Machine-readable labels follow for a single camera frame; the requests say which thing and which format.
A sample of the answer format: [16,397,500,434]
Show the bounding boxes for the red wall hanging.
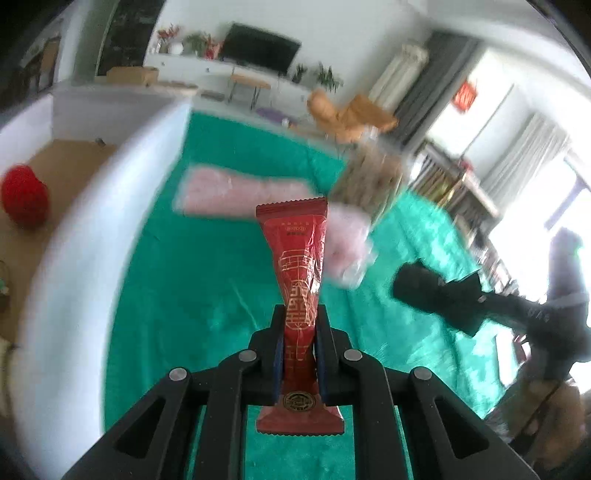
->
[452,79,478,114]

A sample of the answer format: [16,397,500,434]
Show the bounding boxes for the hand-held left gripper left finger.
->
[62,305,287,480]

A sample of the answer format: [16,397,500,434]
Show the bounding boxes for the black television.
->
[217,21,302,75]

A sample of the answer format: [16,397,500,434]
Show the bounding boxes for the purple floor mat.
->
[255,107,289,124]

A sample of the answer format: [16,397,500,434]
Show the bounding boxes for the white tv cabinet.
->
[144,50,315,112]

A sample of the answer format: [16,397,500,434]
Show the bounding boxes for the grey curtain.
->
[390,32,481,148]

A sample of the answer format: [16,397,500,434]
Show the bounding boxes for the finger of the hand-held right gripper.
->
[392,261,483,335]

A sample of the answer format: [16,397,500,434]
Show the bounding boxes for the green and red houseplant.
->
[184,32,218,58]

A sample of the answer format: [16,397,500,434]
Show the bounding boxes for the brown cardboard box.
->
[106,66,159,88]

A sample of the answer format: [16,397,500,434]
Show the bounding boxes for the pink mesh bath pouf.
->
[323,205,375,289]

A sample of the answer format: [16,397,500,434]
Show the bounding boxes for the dark glass cabinet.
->
[95,0,164,77]

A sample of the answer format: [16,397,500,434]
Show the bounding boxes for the orange lounge chair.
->
[307,89,399,144]

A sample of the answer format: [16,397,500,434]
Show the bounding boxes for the person's right forearm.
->
[499,378,585,467]

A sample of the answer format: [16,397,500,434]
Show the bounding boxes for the red yarn ball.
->
[0,164,49,227]

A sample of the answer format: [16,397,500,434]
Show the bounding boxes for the standing air conditioner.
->
[369,44,428,109]

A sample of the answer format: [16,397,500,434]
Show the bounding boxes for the wooden dining chair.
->
[39,37,61,88]

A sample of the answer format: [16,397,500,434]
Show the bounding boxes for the clear plastic snack jar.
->
[330,134,407,222]

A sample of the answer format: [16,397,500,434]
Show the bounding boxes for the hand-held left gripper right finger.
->
[315,305,541,480]

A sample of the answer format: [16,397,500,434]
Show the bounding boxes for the red snack packet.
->
[255,197,346,436]

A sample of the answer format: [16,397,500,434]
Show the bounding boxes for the large green potted plant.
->
[315,62,345,90]

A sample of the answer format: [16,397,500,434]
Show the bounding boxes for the green velvet tablecloth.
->
[104,111,509,480]

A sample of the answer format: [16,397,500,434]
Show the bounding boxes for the wooden stool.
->
[228,74,271,110]

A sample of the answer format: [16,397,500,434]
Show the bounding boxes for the white curtain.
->
[480,113,571,213]

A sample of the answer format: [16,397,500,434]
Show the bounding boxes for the wooden slatted rack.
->
[406,138,502,232]

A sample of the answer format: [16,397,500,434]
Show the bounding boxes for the pink packaged cloth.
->
[174,167,310,217]

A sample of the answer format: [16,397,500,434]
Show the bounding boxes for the red flowers in vase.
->
[157,24,181,54]

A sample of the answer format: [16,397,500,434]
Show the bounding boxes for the window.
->
[489,157,591,296]

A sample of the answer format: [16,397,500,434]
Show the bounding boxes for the white cardboard box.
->
[0,83,192,480]

